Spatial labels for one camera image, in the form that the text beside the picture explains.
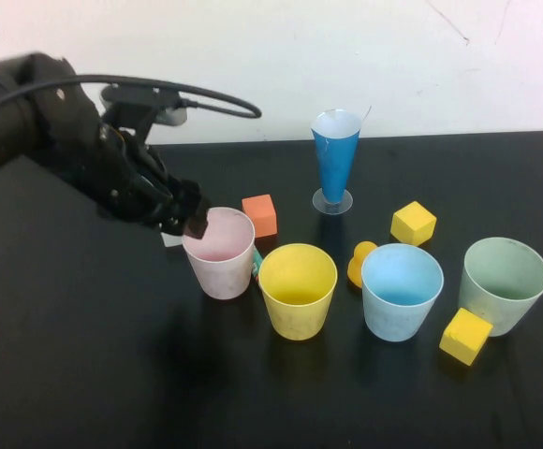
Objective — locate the pink plastic cup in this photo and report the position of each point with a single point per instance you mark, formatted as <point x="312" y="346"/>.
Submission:
<point x="220" y="276"/>

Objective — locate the pale green plastic cup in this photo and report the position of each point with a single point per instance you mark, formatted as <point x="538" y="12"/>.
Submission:
<point x="505" y="276"/>

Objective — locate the orange foam cube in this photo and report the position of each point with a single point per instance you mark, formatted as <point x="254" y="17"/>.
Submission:
<point x="259" y="215"/>

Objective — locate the yellow rubber duck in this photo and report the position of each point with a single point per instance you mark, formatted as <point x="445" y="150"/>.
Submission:
<point x="358" y="266"/>

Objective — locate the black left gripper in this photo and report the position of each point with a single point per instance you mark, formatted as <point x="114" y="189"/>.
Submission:
<point x="126" y="182"/>

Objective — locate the blue cone glass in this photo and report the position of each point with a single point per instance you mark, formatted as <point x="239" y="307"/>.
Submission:
<point x="334" y="159"/>

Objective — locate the white foam cube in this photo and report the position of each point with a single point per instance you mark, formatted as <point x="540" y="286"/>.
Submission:
<point x="172" y="241"/>

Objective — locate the light blue plastic cup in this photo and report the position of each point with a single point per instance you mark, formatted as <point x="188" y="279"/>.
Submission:
<point x="398" y="318"/>

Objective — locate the yellow plastic cup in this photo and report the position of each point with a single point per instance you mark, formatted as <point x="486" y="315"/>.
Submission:
<point x="297" y="313"/>

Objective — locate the yellow foam cube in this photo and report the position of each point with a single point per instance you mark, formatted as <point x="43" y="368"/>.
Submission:
<point x="412" y="224"/>
<point x="463" y="339"/>

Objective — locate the green white glue stick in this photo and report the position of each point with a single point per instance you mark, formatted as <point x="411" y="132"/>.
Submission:
<point x="256" y="264"/>

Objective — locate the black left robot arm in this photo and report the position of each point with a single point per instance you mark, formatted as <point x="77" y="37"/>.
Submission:
<point x="23" y="117"/>

